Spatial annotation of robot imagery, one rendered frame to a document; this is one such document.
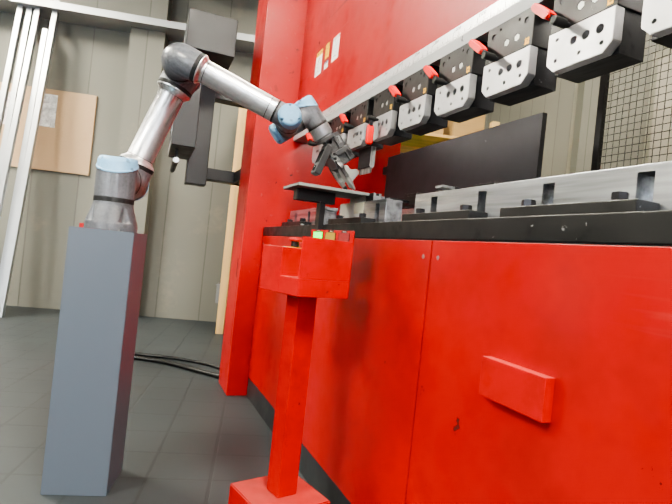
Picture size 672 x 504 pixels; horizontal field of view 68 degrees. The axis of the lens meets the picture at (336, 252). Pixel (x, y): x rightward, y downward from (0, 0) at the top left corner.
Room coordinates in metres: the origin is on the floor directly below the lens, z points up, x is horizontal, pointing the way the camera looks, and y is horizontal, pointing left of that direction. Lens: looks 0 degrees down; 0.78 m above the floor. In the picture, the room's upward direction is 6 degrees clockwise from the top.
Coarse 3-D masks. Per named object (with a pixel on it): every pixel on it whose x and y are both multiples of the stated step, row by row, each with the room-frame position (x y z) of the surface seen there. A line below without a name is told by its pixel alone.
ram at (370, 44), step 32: (320, 0) 2.42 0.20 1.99; (352, 0) 2.02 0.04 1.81; (384, 0) 1.74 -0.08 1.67; (416, 0) 1.53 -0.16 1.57; (448, 0) 1.36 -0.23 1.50; (480, 0) 1.22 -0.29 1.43; (544, 0) 1.03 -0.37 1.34; (320, 32) 2.37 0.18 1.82; (352, 32) 1.99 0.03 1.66; (384, 32) 1.71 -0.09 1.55; (416, 32) 1.51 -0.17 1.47; (480, 32) 1.21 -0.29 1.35; (352, 64) 1.96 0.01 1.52; (384, 64) 1.69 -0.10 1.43; (416, 64) 1.49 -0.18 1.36; (320, 96) 2.28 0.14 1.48
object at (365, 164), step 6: (360, 150) 1.88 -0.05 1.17; (366, 150) 1.83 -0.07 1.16; (372, 150) 1.80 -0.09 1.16; (360, 156) 1.87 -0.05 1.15; (366, 156) 1.82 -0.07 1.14; (372, 156) 1.80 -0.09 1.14; (360, 162) 1.87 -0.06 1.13; (366, 162) 1.82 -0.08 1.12; (372, 162) 1.80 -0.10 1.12; (360, 168) 1.86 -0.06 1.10; (366, 168) 1.84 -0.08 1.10; (360, 174) 1.88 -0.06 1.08
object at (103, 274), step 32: (96, 256) 1.44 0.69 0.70; (128, 256) 1.46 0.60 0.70; (64, 288) 1.43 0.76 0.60; (96, 288) 1.44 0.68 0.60; (128, 288) 1.46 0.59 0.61; (64, 320) 1.43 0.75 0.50; (96, 320) 1.45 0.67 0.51; (128, 320) 1.50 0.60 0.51; (64, 352) 1.43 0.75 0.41; (96, 352) 1.45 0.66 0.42; (128, 352) 1.55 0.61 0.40; (64, 384) 1.43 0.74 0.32; (96, 384) 1.45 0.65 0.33; (128, 384) 1.59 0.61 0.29; (64, 416) 1.44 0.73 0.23; (96, 416) 1.45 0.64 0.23; (64, 448) 1.44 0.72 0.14; (96, 448) 1.45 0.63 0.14; (64, 480) 1.44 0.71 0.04; (96, 480) 1.45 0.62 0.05
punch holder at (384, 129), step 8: (400, 88) 1.60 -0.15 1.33; (376, 96) 1.72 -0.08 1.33; (384, 96) 1.66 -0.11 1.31; (392, 96) 1.61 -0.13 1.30; (376, 104) 1.71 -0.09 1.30; (384, 104) 1.66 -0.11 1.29; (392, 104) 1.60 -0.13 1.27; (400, 104) 1.61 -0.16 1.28; (376, 112) 1.71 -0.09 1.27; (384, 112) 1.65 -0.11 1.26; (392, 112) 1.60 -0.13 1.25; (384, 120) 1.64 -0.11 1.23; (392, 120) 1.60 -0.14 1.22; (376, 128) 1.69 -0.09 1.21; (384, 128) 1.63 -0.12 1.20; (392, 128) 1.60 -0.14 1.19; (376, 136) 1.68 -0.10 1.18; (384, 136) 1.63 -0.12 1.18; (392, 136) 1.62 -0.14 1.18; (400, 136) 1.62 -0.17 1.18; (408, 136) 1.63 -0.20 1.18; (384, 144) 1.75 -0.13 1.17; (392, 144) 1.74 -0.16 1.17
